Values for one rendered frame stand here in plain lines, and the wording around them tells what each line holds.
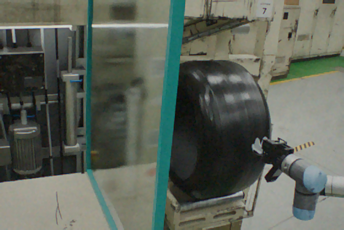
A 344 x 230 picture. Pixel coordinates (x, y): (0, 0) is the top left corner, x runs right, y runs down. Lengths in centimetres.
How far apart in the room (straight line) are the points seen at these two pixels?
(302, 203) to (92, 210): 66
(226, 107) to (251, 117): 11
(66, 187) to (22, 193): 12
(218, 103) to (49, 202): 72
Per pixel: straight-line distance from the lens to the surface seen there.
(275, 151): 142
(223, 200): 182
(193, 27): 194
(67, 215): 109
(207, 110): 149
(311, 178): 128
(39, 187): 120
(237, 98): 154
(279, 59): 670
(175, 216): 169
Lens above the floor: 194
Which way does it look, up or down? 23 degrees down
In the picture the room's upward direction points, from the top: 5 degrees clockwise
